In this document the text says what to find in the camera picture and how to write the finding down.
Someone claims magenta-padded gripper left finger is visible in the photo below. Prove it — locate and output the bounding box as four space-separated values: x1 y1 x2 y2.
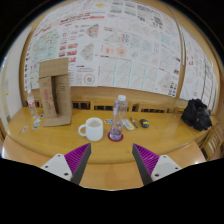
40 142 93 186

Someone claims white ceramic mug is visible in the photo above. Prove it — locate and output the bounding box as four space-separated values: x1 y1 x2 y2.
78 117 104 142

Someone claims black bag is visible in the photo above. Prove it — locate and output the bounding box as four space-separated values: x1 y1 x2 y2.
180 98 213 132

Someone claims white standing air conditioner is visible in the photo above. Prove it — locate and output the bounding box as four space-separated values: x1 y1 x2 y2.
0 39 26 121

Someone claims clear plastic water bottle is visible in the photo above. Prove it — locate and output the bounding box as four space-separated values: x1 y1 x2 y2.
109 94 129 141

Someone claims small red-labelled plastic bottle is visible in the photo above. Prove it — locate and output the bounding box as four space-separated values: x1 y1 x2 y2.
26 88 39 119

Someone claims flat round red coaster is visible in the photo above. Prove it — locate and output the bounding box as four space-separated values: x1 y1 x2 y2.
107 130 125 143

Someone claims dark pen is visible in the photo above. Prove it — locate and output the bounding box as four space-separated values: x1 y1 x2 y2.
129 115 139 129

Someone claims small black device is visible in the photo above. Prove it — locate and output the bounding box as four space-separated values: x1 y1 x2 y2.
139 118 150 129

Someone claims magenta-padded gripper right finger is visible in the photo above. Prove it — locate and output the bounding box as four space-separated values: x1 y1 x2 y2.
131 142 183 187

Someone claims brown cardboard box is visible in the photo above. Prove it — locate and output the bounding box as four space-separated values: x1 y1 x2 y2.
37 57 73 128

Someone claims wooden chair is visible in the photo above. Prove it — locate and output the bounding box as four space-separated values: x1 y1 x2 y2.
199 123 224 161

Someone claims white remote control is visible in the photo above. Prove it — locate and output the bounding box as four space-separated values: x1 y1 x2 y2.
120 118 135 131

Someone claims printed paper wall poster display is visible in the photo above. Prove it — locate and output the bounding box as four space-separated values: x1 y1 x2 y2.
23 0 184 98
178 24 219 111

